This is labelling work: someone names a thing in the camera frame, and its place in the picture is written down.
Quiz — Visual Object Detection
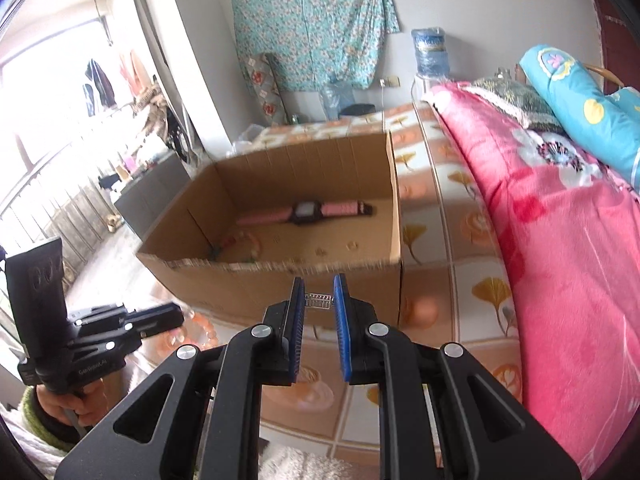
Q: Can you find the multicolour bead bracelet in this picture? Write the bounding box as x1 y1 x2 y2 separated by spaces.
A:
210 230 263 262

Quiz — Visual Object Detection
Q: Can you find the clear plastic bag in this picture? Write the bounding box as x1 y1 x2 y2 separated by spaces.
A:
227 125 263 158

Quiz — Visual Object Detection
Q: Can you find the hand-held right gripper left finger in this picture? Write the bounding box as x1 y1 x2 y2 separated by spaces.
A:
55 276 307 480

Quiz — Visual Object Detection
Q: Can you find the grey patterned cushion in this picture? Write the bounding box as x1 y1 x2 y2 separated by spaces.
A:
240 52 288 127

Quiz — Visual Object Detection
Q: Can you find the pink strap digital watch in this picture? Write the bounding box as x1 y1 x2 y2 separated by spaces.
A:
236 200 373 226

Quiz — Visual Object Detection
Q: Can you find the person's left hand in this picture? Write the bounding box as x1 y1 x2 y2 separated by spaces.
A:
36 376 110 428

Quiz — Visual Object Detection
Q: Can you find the dark red door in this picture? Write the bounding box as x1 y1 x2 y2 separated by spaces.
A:
585 0 640 96

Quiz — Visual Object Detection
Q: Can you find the blue cartoon pillow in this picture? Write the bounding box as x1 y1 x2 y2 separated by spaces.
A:
517 44 640 186

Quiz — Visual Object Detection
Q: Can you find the pile of clothes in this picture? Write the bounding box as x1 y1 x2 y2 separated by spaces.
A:
135 85 173 141

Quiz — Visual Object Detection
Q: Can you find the blue water jug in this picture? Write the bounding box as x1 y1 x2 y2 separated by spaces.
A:
411 26 450 81

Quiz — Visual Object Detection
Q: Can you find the pink floral blanket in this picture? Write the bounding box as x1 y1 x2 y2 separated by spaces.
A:
430 82 640 466

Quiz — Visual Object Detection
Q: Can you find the hanging dark jacket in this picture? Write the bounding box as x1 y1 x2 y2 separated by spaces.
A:
82 59 116 111

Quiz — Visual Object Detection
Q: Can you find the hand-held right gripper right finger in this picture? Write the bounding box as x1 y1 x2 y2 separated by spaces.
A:
332 273 583 480

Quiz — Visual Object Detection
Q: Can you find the grey lace pillow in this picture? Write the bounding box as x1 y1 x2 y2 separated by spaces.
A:
462 76 563 133

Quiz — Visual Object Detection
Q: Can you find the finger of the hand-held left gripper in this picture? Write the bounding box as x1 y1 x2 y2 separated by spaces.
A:
70 302 183 331
65 312 185 356

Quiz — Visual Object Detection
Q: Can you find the dark cabinet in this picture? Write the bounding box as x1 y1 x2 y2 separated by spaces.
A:
112 152 193 241

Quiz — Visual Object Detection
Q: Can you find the person's left forearm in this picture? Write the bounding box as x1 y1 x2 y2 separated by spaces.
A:
17 387 81 453

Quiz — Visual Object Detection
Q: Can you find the brown cardboard box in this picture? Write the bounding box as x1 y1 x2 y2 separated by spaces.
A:
136 130 403 331

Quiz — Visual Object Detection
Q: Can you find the hanging pink garment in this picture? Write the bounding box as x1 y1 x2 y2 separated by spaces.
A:
117 50 146 96

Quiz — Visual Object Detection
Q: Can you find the teal floral wall cloth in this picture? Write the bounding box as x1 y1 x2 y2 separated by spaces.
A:
230 0 401 92

